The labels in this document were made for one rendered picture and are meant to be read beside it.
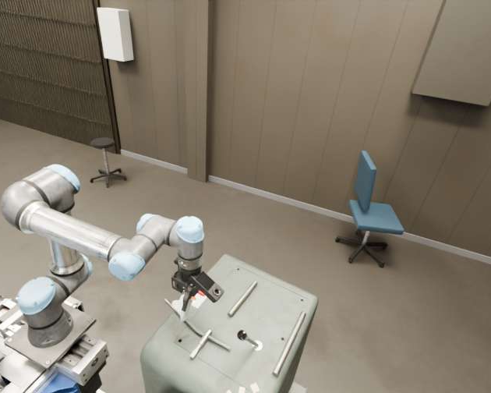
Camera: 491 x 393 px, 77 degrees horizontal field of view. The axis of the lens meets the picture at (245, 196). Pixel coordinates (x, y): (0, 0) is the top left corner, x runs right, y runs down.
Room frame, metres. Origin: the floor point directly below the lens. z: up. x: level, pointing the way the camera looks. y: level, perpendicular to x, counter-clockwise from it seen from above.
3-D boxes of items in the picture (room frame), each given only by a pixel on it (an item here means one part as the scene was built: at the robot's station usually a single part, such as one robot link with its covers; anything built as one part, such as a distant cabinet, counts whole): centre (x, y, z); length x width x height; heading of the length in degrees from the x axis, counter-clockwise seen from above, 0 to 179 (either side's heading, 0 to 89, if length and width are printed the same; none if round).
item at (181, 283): (0.68, 0.15, 1.55); 0.09 x 0.08 x 0.12; 64
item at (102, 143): (3.68, 1.91, 0.28); 0.47 x 0.45 x 0.56; 73
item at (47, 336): (0.69, 0.70, 1.21); 0.15 x 0.15 x 0.10
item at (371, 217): (2.70, -1.35, 0.53); 0.62 x 0.59 x 1.06; 68
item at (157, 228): (0.69, 0.25, 1.71); 0.11 x 0.11 x 0.08; 75
